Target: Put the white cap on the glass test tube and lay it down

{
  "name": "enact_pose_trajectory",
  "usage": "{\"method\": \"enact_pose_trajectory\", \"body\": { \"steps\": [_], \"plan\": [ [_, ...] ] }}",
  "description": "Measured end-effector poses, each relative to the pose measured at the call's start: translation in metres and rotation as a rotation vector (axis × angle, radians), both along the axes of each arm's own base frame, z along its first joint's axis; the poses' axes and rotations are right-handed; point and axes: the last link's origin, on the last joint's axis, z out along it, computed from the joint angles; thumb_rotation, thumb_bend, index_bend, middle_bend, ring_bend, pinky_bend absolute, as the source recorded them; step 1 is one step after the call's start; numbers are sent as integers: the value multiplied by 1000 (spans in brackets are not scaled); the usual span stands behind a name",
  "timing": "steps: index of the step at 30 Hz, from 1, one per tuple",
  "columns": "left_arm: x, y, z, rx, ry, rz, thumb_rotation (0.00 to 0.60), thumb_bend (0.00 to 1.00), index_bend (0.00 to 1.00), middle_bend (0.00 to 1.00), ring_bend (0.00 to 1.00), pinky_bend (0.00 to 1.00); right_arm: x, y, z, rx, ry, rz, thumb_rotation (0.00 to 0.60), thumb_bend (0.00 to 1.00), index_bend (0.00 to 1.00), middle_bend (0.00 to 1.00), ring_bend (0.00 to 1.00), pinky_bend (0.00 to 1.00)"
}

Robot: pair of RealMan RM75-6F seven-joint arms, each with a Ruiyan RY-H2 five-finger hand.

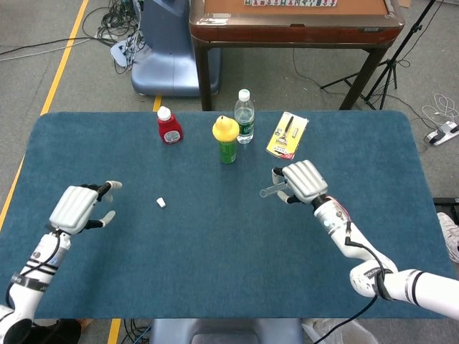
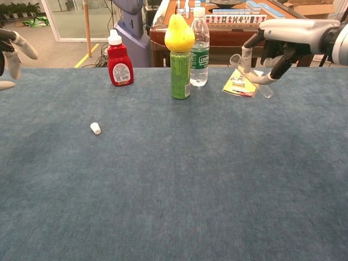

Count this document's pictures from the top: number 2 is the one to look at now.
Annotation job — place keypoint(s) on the clear glass test tube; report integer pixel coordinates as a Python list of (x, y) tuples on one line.
[(267, 92)]

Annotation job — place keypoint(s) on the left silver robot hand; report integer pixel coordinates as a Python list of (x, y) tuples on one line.
[(13, 65)]

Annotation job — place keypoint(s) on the clear plastic water bottle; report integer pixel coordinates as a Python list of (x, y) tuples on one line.
[(201, 61)]

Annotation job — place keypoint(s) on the yellow razor blister pack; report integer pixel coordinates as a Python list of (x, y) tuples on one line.
[(239, 87)]

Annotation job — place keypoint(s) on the blue-backed mahjong tile stack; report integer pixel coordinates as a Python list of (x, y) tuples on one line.
[(253, 6), (272, 11)]

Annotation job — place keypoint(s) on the white plastic sheet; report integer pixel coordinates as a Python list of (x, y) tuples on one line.
[(160, 15)]

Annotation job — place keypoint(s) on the small white cap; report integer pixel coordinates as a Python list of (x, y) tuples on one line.
[(95, 128)]

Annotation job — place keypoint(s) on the wooden pole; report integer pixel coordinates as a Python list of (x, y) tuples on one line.
[(87, 27)]

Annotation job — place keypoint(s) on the red ketchup bottle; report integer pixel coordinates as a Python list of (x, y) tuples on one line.
[(119, 62)]

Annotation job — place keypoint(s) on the white framed glass partition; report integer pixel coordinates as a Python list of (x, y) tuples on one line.
[(58, 27)]

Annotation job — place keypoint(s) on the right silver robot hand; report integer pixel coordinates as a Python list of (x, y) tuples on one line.
[(293, 32)]

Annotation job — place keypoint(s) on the green drink can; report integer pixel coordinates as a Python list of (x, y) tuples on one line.
[(179, 79)]

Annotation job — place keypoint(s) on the brown mahjong table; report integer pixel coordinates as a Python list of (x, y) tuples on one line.
[(228, 36)]

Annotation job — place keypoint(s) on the face-up mahjong tile row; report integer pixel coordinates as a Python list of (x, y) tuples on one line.
[(233, 19)]

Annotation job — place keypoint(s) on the blue-grey machine pedestal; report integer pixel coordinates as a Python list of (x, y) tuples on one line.
[(133, 35)]

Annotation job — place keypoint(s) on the cardboard box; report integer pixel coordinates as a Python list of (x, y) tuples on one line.
[(312, 9)]

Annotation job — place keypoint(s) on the yellow pear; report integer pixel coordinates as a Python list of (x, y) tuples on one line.
[(179, 35)]

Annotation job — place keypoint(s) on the blue table cloth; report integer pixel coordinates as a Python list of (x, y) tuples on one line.
[(163, 190)]

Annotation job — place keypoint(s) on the blue-backed mahjong tile row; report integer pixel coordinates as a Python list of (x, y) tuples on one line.
[(231, 11)]

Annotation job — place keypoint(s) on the row of potted plants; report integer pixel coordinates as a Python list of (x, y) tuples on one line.
[(19, 9)]

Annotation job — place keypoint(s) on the green bag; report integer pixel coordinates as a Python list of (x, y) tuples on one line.
[(35, 21)]

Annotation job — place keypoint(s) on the white plastic basket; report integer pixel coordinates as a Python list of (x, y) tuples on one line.
[(320, 57)]

